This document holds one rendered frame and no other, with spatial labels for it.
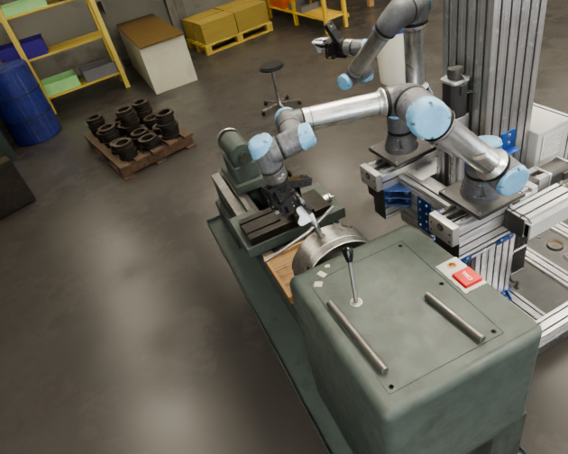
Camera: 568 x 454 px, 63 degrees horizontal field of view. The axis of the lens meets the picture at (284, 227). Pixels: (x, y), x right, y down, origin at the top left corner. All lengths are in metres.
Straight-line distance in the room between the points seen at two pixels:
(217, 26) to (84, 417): 6.85
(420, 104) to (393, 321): 0.62
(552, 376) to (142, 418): 2.24
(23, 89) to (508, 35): 6.14
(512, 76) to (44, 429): 3.05
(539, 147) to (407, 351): 1.25
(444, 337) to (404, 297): 0.17
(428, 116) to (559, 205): 0.82
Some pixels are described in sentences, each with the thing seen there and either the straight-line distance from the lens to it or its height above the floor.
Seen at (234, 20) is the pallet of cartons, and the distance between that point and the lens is 8.76.
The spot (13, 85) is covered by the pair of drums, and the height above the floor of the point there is 0.81.
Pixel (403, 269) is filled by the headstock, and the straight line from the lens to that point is 1.48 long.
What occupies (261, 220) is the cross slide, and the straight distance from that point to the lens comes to 2.27.
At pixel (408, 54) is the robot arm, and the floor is 1.56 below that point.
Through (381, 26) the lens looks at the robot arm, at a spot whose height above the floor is 1.72.
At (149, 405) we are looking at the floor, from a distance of 3.02.
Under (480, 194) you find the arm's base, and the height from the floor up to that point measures 1.19.
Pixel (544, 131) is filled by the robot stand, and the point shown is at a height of 1.23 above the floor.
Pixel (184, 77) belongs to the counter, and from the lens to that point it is 7.53.
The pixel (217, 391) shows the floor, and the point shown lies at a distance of 2.89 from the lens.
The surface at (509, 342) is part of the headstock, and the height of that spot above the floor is 1.25.
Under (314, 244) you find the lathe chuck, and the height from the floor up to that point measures 1.22.
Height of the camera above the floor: 2.30
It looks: 37 degrees down
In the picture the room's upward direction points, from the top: 15 degrees counter-clockwise
